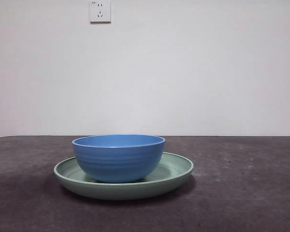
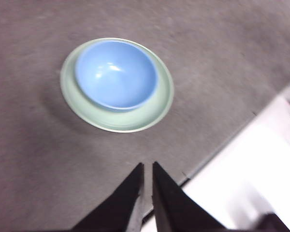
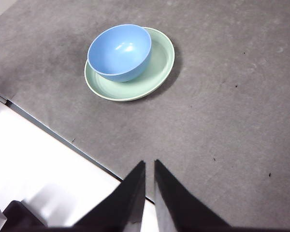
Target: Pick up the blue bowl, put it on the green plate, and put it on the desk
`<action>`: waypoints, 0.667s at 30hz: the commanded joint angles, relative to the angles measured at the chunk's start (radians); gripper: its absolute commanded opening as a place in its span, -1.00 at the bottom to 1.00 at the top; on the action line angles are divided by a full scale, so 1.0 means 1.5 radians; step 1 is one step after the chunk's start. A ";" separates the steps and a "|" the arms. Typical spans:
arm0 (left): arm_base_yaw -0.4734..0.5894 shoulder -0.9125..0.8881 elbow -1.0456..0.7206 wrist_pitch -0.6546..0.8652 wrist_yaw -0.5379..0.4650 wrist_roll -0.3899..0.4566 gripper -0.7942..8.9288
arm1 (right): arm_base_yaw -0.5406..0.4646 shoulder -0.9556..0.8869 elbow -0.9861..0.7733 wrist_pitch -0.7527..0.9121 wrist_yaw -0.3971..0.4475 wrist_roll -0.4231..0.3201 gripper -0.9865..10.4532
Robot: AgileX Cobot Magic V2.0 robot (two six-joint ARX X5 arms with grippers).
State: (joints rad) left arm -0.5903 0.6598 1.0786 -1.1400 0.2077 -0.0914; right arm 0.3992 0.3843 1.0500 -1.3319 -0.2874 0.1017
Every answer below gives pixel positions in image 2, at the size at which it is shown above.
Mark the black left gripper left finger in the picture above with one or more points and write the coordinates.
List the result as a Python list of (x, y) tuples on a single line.
[(120, 207)]

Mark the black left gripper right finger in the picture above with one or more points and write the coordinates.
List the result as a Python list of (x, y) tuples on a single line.
[(174, 207)]

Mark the green plate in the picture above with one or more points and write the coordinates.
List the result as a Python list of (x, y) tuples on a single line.
[(135, 118)]

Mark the blue bowl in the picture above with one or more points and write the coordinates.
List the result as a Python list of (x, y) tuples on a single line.
[(116, 75)]

